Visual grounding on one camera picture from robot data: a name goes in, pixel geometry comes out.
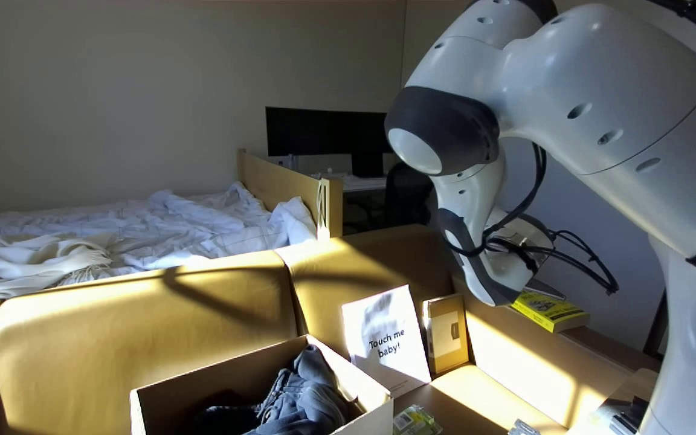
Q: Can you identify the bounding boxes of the yellow book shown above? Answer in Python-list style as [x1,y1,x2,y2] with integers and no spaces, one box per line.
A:
[510,288,592,335]

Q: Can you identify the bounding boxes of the small Amazon cardboard box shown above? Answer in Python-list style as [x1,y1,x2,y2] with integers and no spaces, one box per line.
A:
[419,289,474,379]

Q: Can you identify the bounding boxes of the large open cardboard box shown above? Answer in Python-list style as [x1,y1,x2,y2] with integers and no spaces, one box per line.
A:
[129,334,398,435]

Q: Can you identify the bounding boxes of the white desk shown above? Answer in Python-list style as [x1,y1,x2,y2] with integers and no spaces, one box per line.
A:
[272,152,391,195]

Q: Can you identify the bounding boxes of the black office chair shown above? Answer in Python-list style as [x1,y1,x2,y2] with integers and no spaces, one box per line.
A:
[382,165,440,230]

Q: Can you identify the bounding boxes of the black computer monitor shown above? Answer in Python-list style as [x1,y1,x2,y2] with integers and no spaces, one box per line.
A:
[263,104,395,178]

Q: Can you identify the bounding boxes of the white printed envelope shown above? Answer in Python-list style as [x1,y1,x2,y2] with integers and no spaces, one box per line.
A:
[338,282,435,384]

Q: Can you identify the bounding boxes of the dark folded clothes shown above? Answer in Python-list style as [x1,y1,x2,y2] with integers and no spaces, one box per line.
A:
[190,346,358,435]

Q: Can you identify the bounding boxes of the green plastic package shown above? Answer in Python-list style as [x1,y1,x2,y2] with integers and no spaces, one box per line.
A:
[391,402,446,435]

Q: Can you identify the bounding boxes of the flat brown cardboard sheet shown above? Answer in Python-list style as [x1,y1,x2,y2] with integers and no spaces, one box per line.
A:
[391,359,570,435]

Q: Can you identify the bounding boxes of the white bed sheets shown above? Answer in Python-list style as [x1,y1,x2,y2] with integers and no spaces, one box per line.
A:
[0,178,320,305]

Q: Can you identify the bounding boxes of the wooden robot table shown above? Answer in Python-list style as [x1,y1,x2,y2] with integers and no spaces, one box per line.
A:
[592,364,663,435]

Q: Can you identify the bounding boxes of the wooden bed frame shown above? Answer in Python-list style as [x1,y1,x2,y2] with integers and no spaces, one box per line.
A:
[238,147,347,241]

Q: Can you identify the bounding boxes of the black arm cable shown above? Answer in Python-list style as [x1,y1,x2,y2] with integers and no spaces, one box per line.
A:
[476,142,622,297]

